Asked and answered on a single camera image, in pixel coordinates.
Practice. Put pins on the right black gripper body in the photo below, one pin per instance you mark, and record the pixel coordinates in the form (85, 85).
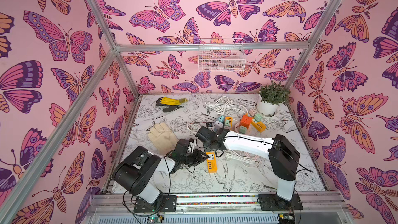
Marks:
(204, 134)

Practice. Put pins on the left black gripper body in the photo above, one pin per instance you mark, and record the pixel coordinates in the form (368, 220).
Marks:
(191, 159)

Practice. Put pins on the white usb charger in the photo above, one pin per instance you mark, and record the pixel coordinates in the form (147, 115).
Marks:
(218, 125)

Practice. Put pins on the yellow power strip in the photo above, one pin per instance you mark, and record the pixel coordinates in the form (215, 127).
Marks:
(228, 122)
(257, 120)
(211, 162)

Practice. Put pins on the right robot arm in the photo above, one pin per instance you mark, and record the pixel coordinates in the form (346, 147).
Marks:
(282, 155)

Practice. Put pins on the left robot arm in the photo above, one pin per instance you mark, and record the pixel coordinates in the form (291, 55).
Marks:
(136, 170)

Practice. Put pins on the orange cube socket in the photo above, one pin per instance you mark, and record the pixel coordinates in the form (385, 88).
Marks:
(246, 121)

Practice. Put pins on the teal usb charger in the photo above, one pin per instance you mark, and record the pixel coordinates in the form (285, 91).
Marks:
(221, 119)

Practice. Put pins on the green charger on round strip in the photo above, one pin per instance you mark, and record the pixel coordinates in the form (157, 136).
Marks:
(243, 129)

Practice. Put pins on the beige cotton glove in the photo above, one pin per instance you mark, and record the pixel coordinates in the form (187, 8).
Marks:
(163, 138)

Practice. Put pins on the round beige power strip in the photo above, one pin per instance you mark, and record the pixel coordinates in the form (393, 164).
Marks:
(251, 131)

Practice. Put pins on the yellow black work glove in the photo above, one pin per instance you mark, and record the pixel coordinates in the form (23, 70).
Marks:
(169, 104)

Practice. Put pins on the potted green plant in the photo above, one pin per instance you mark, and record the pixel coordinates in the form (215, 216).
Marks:
(271, 97)

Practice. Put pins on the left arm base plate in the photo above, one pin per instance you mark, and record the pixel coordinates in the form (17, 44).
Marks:
(161, 204)

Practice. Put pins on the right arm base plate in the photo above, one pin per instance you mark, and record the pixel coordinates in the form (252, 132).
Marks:
(272, 202)

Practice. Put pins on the white wire basket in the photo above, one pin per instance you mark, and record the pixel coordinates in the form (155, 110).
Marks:
(220, 56)

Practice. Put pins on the aluminium frame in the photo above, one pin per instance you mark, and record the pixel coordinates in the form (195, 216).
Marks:
(26, 184)

